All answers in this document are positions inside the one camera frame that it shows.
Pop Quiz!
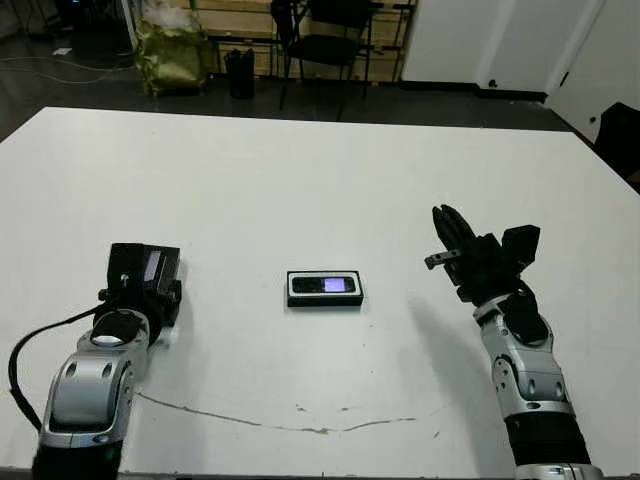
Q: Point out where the white door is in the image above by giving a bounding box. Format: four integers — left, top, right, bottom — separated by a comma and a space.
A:
543, 0, 640, 137

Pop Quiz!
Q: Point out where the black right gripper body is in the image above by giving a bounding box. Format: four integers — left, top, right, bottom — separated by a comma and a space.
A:
424, 233, 529, 305

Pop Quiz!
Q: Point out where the small black bin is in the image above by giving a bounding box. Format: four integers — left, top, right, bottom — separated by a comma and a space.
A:
223, 48, 257, 100

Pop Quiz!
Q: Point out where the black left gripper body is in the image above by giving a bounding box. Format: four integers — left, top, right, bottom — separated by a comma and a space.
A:
98, 279, 184, 334

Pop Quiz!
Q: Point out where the black mesh office chair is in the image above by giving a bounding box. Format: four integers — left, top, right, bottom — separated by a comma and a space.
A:
277, 0, 377, 122

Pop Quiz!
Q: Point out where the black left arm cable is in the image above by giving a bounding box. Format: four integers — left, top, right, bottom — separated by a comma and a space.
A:
8, 304, 110, 432

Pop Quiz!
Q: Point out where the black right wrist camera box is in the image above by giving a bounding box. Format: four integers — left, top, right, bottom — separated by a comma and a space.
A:
501, 225, 542, 274

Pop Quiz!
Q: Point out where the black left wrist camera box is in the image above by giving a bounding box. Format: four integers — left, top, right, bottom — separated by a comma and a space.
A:
106, 242, 152, 304

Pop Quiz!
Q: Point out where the black box white lining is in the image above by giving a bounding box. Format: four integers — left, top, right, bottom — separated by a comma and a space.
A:
286, 269, 365, 308

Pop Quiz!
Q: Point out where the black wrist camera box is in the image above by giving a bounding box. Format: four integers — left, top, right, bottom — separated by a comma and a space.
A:
106, 242, 152, 304
501, 225, 542, 274

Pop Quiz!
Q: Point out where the black padded chair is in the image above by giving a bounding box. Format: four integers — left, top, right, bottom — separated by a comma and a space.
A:
594, 101, 640, 177

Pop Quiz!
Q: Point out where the white-legged office desk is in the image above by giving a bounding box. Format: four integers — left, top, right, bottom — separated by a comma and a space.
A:
119, 0, 139, 52

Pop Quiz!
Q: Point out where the yellow-green plastic sack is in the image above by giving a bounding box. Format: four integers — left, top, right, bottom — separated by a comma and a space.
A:
132, 8, 214, 99

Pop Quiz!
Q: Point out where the white floor cable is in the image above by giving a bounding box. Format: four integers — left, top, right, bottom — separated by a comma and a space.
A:
0, 53, 137, 87

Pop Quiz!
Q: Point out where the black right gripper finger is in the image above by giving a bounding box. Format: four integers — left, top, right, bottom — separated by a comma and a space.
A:
431, 205, 462, 254
441, 203, 479, 252

